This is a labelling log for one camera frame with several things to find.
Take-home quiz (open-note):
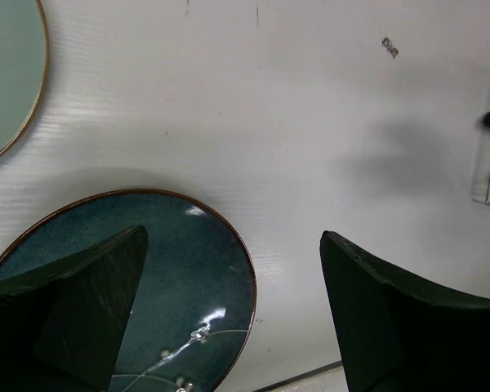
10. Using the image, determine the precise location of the dark teal plate front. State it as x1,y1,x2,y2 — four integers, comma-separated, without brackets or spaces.
0,189,256,391

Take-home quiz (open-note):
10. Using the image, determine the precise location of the mint green flower plate front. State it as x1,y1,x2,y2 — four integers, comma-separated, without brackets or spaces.
0,1,50,157

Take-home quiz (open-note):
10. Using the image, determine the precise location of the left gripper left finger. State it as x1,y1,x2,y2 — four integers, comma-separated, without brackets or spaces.
0,225,149,391

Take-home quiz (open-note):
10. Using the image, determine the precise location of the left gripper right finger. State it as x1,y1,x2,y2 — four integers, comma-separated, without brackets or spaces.
319,231,490,391

